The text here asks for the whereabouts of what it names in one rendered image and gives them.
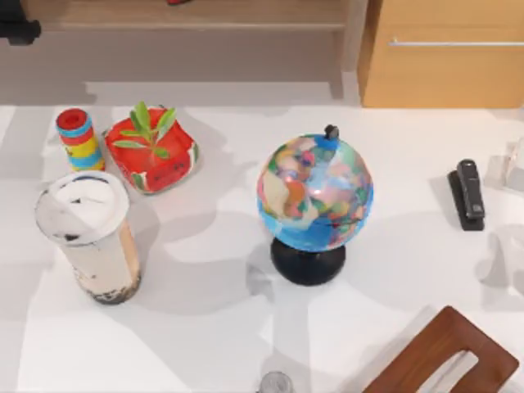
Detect green leafy plant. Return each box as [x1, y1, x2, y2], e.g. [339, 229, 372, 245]
[112, 101, 178, 160]

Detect clear glass object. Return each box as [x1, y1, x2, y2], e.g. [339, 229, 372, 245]
[484, 136, 524, 193]

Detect brown wooden tray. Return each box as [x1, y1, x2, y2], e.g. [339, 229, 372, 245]
[361, 305, 521, 393]

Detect long metal handle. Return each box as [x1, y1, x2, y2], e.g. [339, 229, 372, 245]
[388, 38, 524, 48]

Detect wooden cupboard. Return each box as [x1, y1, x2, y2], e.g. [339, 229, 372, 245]
[356, 0, 524, 109]

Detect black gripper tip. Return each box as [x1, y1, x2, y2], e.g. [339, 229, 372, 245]
[0, 18, 43, 46]

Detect black stapler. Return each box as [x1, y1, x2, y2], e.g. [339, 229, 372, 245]
[446, 159, 486, 232]

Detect red plant pot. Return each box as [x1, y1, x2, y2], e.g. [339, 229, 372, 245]
[102, 105, 201, 196]

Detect bubble tea cup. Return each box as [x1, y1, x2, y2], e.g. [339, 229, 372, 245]
[34, 170, 142, 306]

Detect stack of coloured rings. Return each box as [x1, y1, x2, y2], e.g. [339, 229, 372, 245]
[55, 107, 106, 173]

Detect wooden open shelf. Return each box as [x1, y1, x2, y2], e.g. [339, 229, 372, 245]
[0, 0, 369, 108]

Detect colourful globe on black base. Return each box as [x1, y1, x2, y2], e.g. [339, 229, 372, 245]
[256, 124, 375, 287]

